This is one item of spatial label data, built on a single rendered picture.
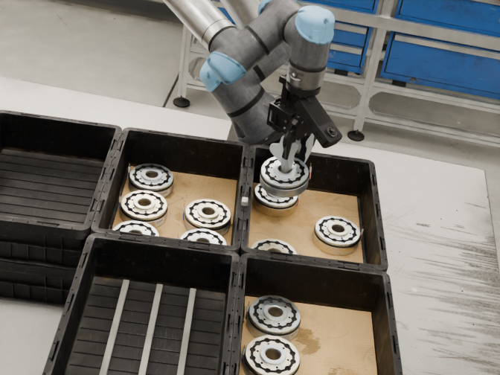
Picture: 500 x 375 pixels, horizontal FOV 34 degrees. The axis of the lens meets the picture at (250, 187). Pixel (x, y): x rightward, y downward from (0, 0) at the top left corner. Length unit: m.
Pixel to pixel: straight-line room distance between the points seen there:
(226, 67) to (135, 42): 2.79
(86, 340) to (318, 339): 0.44
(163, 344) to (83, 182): 0.53
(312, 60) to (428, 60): 2.11
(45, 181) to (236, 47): 0.58
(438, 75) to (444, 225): 1.58
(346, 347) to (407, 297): 0.39
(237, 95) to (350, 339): 0.73
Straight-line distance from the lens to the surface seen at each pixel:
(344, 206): 1.99
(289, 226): 1.89
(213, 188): 1.97
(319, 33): 1.61
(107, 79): 4.07
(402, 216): 2.24
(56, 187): 1.95
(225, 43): 1.69
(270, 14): 1.70
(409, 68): 3.73
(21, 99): 2.53
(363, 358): 1.64
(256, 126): 2.12
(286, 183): 1.74
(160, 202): 1.86
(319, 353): 1.62
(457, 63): 3.73
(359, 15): 3.59
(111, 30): 4.55
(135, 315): 1.64
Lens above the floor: 1.99
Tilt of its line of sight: 36 degrees down
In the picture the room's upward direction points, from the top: 9 degrees clockwise
